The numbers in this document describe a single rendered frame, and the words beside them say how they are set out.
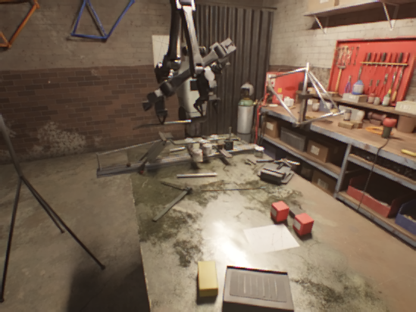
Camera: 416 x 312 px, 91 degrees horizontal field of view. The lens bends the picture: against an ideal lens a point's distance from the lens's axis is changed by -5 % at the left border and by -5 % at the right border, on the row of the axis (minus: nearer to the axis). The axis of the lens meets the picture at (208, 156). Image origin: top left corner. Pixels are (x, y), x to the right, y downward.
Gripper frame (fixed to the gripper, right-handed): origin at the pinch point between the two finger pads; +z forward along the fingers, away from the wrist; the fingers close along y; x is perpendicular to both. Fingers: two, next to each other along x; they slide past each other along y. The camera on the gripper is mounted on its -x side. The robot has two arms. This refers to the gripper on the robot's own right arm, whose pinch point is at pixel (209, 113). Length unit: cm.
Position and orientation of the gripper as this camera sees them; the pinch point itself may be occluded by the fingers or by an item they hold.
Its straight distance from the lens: 120.7
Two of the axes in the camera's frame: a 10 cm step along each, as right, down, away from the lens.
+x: -4.7, 1.6, 8.7
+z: 2.7, 9.6, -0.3
